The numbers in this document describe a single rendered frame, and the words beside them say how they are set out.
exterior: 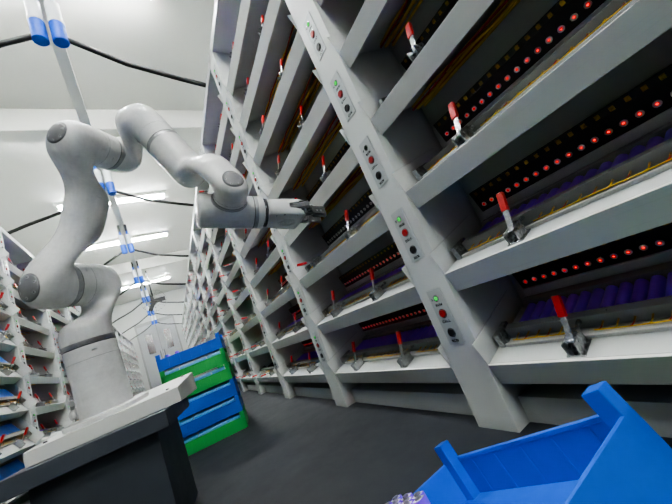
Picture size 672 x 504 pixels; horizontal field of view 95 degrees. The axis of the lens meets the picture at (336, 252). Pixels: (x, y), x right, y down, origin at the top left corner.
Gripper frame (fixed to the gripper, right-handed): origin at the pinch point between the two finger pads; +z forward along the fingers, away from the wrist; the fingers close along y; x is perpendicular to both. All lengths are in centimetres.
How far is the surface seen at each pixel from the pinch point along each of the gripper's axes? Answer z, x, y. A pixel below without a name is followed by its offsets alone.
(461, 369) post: 17, -46, 20
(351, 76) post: 2.2, 23.3, 27.2
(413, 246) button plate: 10.6, -19.1, 23.2
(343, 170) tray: 5.5, 8.6, 10.3
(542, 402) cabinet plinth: 23, -54, 32
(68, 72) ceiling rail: -92, 157, -122
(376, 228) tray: 9.7, -10.2, 13.1
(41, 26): -87, 126, -67
